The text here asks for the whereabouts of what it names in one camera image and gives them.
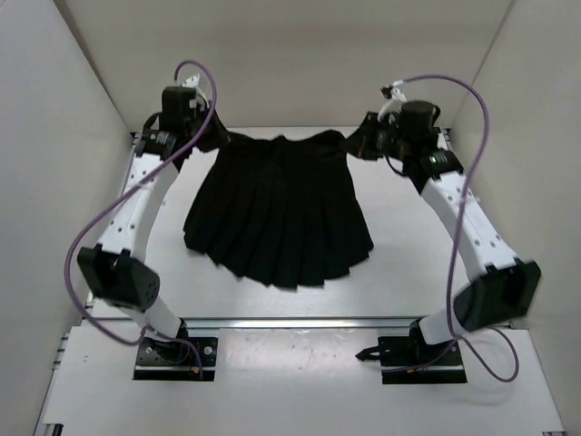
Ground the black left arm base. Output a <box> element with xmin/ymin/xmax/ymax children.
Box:
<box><xmin>133</xmin><ymin>332</ymin><xmax>219</xmax><ymax>382</ymax></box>

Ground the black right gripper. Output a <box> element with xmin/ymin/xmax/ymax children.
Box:
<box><xmin>339</xmin><ymin>112</ymin><xmax>412</xmax><ymax>163</ymax></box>

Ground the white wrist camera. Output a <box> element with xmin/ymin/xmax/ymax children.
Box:
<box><xmin>181</xmin><ymin>73</ymin><xmax>210</xmax><ymax>109</ymax></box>
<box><xmin>377</xmin><ymin>80</ymin><xmax>407</xmax><ymax>122</ymax></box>

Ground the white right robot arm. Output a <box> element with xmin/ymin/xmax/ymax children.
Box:
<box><xmin>342</xmin><ymin>101</ymin><xmax>541</xmax><ymax>364</ymax></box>

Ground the black pleated skirt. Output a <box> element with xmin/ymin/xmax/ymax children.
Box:
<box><xmin>182</xmin><ymin>130</ymin><xmax>374</xmax><ymax>290</ymax></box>

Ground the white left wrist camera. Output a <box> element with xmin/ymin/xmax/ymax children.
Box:
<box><xmin>181</xmin><ymin>73</ymin><xmax>210</xmax><ymax>109</ymax></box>

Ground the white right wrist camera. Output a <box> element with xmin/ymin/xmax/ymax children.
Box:
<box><xmin>377</xmin><ymin>80</ymin><xmax>407</xmax><ymax>122</ymax></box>

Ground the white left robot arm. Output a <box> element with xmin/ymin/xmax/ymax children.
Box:
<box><xmin>77</xmin><ymin>84</ymin><xmax>228</xmax><ymax>362</ymax></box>

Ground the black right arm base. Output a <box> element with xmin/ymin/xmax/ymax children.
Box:
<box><xmin>355</xmin><ymin>333</ymin><xmax>468</xmax><ymax>385</ymax></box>

